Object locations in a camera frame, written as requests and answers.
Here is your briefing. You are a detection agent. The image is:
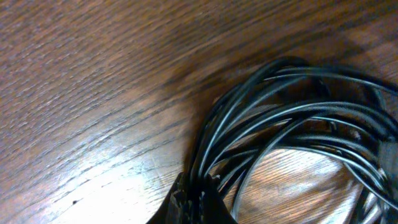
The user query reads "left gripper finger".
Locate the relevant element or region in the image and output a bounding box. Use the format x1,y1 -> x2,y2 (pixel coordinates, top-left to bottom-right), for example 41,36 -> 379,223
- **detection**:
147,172 -> 237,224

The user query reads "black usb cable long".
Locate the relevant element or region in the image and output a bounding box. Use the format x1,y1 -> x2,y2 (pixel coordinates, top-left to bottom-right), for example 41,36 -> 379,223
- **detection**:
186,57 -> 397,223

